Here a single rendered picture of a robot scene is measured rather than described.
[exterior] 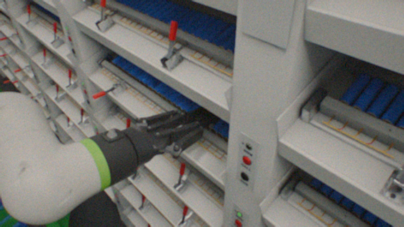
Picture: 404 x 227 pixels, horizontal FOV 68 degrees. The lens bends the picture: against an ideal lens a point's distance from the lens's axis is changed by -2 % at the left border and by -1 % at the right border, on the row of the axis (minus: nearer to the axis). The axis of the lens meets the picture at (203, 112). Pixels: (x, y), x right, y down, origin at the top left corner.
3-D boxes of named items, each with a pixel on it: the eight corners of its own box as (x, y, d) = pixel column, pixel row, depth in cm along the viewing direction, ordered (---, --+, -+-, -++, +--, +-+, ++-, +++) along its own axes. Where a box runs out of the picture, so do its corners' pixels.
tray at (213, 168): (228, 194, 66) (220, 176, 59) (94, 86, 100) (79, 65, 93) (283, 132, 72) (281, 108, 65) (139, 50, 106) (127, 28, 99)
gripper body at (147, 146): (139, 146, 50) (180, 128, 57) (111, 123, 55) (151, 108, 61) (138, 179, 54) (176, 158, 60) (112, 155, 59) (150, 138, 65)
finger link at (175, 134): (152, 131, 57) (156, 136, 56) (198, 117, 64) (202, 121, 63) (151, 148, 59) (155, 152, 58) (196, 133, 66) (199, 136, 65)
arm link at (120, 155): (85, 172, 56) (111, 202, 51) (79, 121, 50) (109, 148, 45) (113, 160, 60) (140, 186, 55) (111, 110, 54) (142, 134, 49)
